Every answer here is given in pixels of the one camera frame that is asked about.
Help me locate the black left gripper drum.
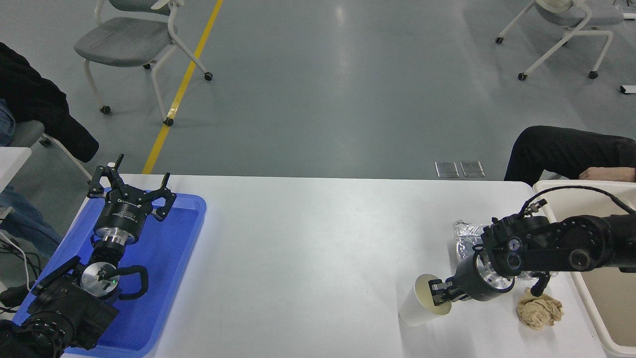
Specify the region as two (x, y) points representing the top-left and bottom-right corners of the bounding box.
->
(94, 189), (152, 234)

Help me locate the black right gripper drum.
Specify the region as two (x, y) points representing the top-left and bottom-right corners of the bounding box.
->
(454, 254), (500, 303)

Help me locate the white paper cup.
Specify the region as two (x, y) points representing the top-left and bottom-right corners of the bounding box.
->
(398, 273), (453, 328)

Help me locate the person's hand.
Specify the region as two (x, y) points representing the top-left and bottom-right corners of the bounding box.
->
(578, 167), (636, 181)

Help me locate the crumpled silver foil tray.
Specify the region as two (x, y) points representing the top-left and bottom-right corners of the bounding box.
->
(453, 220), (558, 282)

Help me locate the crumpled tan paper ball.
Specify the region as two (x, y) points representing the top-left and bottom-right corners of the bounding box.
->
(516, 289), (565, 330)

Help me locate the blue plastic tray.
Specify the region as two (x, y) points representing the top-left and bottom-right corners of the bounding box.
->
(12, 188), (207, 358)

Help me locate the white side table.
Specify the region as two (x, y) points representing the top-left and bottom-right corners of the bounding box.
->
(0, 146), (33, 194)

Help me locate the person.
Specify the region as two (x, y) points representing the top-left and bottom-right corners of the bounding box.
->
(0, 42), (100, 258)
(504, 125), (636, 187)

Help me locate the metal floor socket plate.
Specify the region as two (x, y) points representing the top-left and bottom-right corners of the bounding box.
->
(460, 160), (486, 178)
(435, 161), (461, 179)

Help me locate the large pale plastic bin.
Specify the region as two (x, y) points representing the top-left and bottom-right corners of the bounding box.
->
(532, 179), (636, 358)

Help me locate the grey chair with white frame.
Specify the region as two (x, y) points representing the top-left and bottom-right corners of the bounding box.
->
(495, 0), (627, 81)
(74, 0), (214, 127)
(9, 119), (93, 180)

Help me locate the black cable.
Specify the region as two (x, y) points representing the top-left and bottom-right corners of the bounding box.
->
(0, 243), (46, 271)

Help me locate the white cable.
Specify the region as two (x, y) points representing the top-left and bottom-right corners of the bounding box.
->
(0, 230), (31, 290)

